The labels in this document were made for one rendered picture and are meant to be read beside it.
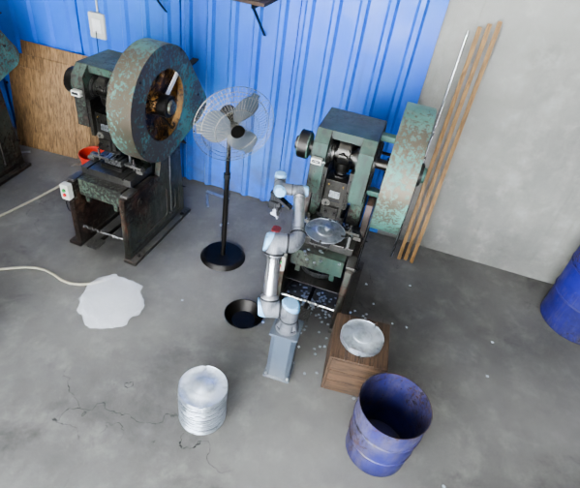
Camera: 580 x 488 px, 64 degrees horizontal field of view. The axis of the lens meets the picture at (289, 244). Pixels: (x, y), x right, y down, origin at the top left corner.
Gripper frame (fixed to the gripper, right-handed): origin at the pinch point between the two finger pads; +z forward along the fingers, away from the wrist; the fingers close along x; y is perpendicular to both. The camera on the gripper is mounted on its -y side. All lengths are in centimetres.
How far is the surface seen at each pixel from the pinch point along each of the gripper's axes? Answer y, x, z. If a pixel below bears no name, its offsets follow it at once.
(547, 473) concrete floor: -214, 59, 85
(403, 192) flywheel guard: -75, 16, -55
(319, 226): -27.0, -14.4, 6.9
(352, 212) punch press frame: -46, -41, 5
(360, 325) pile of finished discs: -76, 27, 47
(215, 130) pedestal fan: 55, -12, -46
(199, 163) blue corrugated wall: 128, -132, 61
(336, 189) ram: -33.3, -15.1, -26.0
